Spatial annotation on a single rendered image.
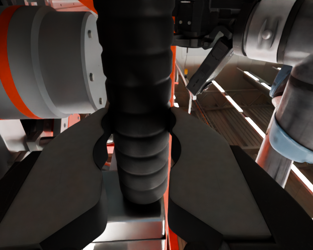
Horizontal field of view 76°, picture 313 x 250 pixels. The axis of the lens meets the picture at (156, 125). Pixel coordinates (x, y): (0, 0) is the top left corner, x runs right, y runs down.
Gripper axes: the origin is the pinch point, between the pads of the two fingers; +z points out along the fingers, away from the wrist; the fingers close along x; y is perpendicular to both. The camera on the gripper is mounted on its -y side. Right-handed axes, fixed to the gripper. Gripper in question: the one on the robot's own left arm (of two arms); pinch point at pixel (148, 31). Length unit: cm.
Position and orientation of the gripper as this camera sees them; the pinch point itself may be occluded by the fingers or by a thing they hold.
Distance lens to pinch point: 43.9
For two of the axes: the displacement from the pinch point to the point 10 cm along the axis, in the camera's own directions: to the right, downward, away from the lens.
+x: -6.7, 4.0, -6.3
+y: 0.0, -8.5, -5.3
